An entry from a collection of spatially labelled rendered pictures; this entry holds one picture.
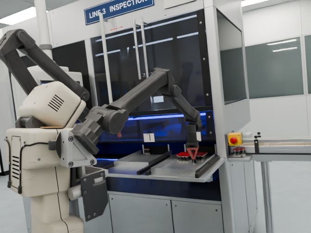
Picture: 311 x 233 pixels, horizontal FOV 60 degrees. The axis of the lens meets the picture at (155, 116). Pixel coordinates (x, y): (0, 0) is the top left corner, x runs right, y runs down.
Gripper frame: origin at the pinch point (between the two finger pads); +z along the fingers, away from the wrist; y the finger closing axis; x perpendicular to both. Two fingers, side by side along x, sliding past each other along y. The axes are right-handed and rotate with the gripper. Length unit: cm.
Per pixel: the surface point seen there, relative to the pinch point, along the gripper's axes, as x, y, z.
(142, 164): 31.4, -1.2, 2.6
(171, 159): 15.2, 10.3, 3.3
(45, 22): 93, 12, -95
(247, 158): -30.5, 10.3, 4.9
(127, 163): 42.3, 1.5, 2.7
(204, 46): -11, 17, -64
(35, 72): 91, -9, -60
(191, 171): -1.1, -20.9, 1.7
